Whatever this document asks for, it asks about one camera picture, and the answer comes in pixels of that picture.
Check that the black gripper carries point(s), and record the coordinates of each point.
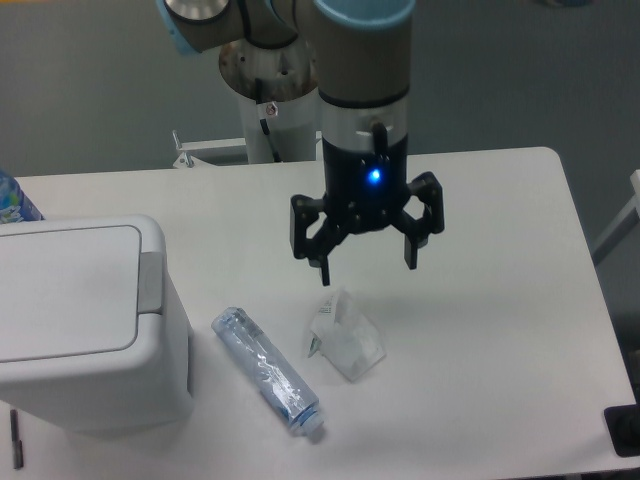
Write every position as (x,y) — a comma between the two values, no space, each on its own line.
(365,191)

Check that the white plastic trash can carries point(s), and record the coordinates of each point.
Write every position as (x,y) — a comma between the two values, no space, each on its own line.
(94,336)

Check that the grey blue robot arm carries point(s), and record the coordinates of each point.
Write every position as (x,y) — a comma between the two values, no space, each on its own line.
(356,56)

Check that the crumpled clear plastic wrapper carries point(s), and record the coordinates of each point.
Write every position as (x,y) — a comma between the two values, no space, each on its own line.
(345,336)

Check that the clear empty plastic bottle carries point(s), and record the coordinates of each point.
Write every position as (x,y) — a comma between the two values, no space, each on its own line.
(277,381)

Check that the blue labelled bottle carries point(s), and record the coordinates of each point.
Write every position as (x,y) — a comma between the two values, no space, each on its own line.
(15,204)

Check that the black pen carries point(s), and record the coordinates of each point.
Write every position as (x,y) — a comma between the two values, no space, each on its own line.
(16,443)

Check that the white frame bracket left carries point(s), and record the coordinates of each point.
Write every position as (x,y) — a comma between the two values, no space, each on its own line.
(224,152)

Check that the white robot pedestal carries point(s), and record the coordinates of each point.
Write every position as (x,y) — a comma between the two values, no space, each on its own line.
(276,90)

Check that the white metal frame leg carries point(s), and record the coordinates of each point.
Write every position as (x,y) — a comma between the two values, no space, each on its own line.
(620,226)

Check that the black clamp mount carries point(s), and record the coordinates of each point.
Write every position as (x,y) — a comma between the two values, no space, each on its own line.
(623,426)

